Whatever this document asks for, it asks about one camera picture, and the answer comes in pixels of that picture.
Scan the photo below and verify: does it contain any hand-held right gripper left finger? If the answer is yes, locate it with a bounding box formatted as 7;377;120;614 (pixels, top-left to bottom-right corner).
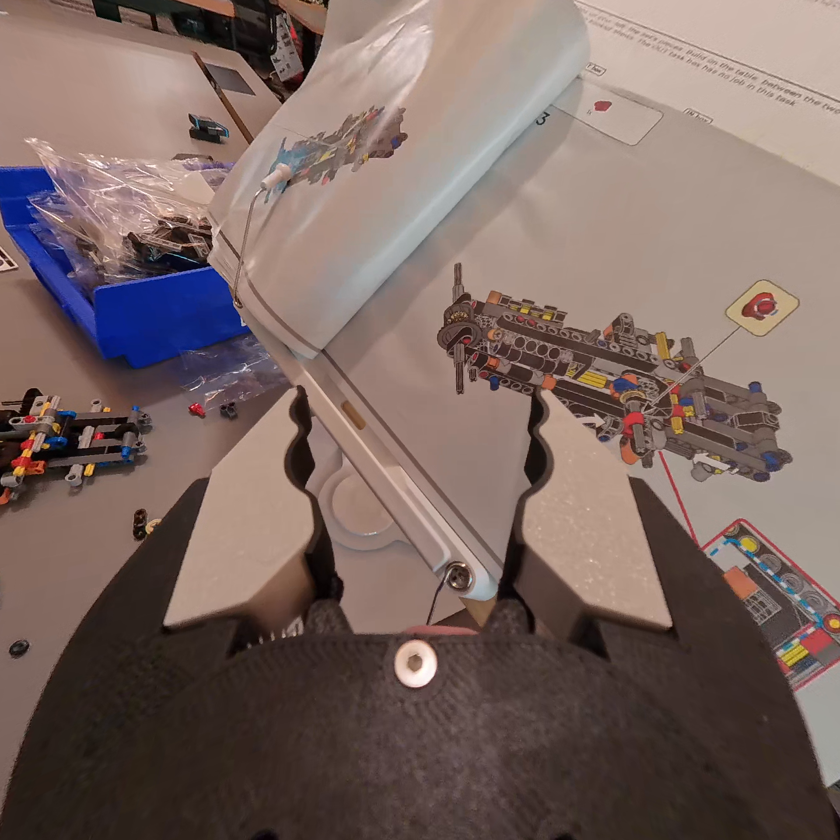
163;386;343;632

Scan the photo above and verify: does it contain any white hanging tag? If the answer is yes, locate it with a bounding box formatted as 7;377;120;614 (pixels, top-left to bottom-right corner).
270;12;307;83

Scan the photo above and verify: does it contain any lego car chassis assembly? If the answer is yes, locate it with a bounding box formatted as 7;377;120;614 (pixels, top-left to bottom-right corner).
0;388;153;506

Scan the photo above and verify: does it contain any blue plastic bin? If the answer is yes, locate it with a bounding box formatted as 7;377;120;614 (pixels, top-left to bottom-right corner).
0;165;253;370

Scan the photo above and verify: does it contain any lego instruction booklet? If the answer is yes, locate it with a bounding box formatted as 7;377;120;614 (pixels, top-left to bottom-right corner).
209;0;840;788

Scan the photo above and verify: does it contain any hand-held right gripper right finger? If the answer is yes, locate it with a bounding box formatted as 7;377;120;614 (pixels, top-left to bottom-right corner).
497;388;678;641

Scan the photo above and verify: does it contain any printed white paper sheet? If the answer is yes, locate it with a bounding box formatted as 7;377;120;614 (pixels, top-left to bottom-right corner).
577;0;840;185

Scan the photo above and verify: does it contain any clear bag of black parts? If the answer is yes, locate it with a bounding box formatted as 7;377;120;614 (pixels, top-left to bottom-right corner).
25;136;234;290

